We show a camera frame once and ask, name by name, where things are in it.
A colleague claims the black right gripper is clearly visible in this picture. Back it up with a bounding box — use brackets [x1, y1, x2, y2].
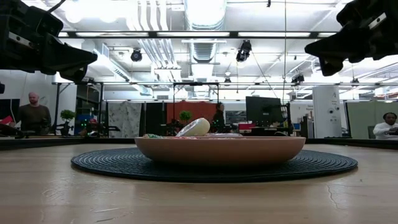
[304, 12, 398, 77]

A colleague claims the person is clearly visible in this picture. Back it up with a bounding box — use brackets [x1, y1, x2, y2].
[16, 91, 52, 134]
[372, 111, 398, 140]
[211, 101, 226, 133]

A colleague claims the potted green plant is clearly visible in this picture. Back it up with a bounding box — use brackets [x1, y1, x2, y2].
[60, 109, 75, 135]

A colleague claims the large blue drizzled donut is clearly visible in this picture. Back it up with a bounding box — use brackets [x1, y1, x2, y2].
[175, 117, 211, 138]

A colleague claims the black table border frame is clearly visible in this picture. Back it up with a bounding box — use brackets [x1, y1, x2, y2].
[0, 136, 398, 151]

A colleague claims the dark blue woven round placemat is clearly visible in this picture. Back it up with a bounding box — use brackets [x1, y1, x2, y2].
[70, 146, 358, 184]

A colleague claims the orange curtain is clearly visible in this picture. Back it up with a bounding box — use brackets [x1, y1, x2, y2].
[166, 101, 221, 136]

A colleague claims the black overhead frame beam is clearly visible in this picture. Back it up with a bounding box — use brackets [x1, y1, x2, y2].
[57, 30, 338, 39]

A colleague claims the black curtain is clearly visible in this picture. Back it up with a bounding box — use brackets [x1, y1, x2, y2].
[144, 101, 167, 137]

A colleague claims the black wall screen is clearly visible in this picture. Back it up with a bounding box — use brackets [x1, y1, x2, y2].
[0, 98, 21, 121]

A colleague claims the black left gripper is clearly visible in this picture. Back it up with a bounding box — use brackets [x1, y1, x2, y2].
[0, 18, 98, 83]

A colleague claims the patterned white curtain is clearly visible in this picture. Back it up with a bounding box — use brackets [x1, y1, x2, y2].
[108, 101, 143, 138]

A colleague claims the black computer monitor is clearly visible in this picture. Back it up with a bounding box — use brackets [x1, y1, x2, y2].
[245, 95, 282, 128]

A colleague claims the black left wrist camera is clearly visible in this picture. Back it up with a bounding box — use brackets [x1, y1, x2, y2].
[12, 0, 65, 37]

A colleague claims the black background gantry frame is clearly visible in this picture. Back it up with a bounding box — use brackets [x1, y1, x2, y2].
[172, 81, 220, 135]

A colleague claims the white ceiling air duct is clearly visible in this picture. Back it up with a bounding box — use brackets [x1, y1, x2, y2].
[81, 39, 153, 96]

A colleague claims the round green topiary plant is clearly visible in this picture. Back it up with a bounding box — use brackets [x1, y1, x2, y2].
[179, 110, 193, 123]

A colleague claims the white room pillar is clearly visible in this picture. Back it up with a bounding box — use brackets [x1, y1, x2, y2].
[312, 85, 342, 138]

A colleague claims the thin black hanging cable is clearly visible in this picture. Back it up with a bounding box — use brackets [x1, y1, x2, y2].
[283, 0, 287, 105]

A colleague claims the pink plate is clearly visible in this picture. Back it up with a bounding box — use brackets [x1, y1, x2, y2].
[134, 136, 307, 166]

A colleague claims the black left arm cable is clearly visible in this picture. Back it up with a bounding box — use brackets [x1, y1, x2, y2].
[46, 0, 67, 14]

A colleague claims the green partition wall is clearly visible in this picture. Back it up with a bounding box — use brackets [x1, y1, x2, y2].
[345, 101, 398, 138]

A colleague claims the small dark chalkboard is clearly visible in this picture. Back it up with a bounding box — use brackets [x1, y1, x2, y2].
[226, 110, 239, 124]

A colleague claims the silver ventilation duct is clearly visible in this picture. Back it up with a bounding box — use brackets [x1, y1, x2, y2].
[183, 0, 228, 63]

